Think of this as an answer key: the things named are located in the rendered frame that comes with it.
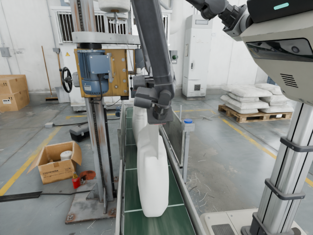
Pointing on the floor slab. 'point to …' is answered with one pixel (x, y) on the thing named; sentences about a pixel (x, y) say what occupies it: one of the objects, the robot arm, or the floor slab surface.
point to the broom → (49, 85)
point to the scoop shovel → (62, 95)
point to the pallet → (241, 118)
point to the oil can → (76, 181)
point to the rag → (87, 175)
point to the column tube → (85, 8)
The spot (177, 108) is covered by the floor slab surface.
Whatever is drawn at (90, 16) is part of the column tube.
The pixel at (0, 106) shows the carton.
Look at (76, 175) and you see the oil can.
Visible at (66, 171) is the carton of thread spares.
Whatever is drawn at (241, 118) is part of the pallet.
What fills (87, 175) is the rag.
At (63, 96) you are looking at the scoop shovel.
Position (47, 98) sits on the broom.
